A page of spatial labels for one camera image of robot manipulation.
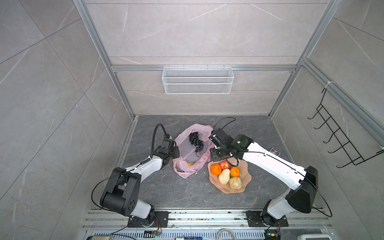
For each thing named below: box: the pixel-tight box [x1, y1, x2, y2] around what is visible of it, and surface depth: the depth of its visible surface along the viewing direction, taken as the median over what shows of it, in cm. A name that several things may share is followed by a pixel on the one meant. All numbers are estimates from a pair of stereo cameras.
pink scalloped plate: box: [208, 159, 234, 194], surface depth 83 cm
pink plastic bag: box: [172, 123, 214, 179], surface depth 97 cm
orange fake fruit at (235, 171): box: [230, 166, 241, 177], surface depth 82 cm
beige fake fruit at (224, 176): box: [218, 168, 230, 185], surface depth 83 cm
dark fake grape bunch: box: [188, 131, 204, 153], surface depth 102 cm
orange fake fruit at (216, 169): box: [210, 163, 222, 176], surface depth 85 cm
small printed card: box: [269, 148, 281, 157], surface depth 99 cm
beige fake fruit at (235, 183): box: [229, 177, 242, 190], surface depth 79 cm
